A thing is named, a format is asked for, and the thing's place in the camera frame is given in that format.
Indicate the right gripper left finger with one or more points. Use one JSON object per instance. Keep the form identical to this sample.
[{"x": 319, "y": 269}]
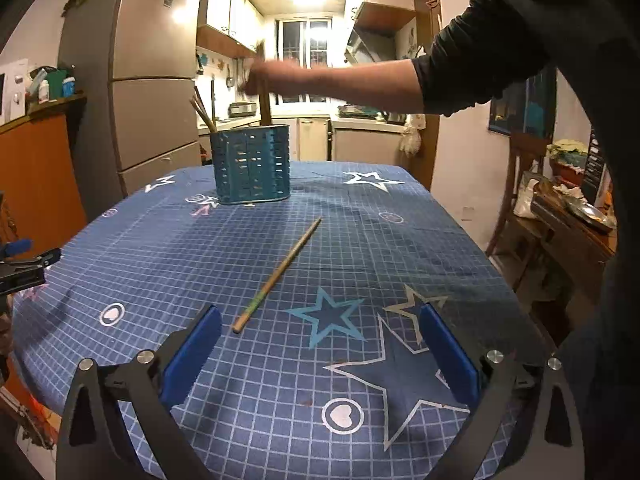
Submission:
[{"x": 94, "y": 442}]

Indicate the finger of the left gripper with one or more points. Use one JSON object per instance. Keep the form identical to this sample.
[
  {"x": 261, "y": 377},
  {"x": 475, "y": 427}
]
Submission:
[
  {"x": 38, "y": 262},
  {"x": 13, "y": 249}
]

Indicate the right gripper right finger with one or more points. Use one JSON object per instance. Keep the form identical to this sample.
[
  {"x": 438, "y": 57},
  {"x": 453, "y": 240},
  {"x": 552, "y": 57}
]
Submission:
[{"x": 546, "y": 442}]

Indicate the person's forearm dark sleeve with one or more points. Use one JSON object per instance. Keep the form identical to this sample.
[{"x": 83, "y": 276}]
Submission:
[{"x": 494, "y": 43}]

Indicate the kitchen window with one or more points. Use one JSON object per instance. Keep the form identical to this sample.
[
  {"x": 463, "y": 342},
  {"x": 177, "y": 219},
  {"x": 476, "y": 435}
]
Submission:
[{"x": 305, "y": 43}]

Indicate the person's right hand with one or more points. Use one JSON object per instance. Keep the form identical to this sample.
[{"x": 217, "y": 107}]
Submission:
[{"x": 281, "y": 77}]

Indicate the white microwave oven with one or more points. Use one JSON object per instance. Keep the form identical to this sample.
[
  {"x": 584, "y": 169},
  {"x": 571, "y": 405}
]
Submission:
[{"x": 13, "y": 89}]

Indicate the cluttered wooden side table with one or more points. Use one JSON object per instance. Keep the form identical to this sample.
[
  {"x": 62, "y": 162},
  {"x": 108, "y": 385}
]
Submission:
[{"x": 581, "y": 251}]

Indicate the blue star-patterned tablecloth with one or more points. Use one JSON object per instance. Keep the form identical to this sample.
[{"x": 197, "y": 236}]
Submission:
[{"x": 330, "y": 378}]

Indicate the teal perforated utensil holder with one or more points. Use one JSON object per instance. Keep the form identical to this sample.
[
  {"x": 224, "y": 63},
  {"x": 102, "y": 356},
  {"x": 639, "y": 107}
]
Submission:
[{"x": 252, "y": 164}]

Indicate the wooden chopstick green band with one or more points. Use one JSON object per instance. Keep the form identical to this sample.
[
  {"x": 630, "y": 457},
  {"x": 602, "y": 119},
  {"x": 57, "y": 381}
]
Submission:
[{"x": 275, "y": 276}]

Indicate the silver refrigerator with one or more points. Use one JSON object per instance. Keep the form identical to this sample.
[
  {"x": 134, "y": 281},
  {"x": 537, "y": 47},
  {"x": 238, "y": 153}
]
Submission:
[{"x": 134, "y": 60}]

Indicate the black menu sign board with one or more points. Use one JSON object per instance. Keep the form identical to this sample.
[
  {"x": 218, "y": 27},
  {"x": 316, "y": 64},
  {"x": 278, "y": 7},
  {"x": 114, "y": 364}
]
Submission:
[{"x": 594, "y": 176}]

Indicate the wooden chair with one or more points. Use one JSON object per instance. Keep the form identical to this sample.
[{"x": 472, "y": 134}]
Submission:
[{"x": 525, "y": 165}]

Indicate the range hood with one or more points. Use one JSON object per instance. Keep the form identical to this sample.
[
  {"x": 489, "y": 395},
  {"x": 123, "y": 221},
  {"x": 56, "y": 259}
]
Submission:
[{"x": 365, "y": 47}]

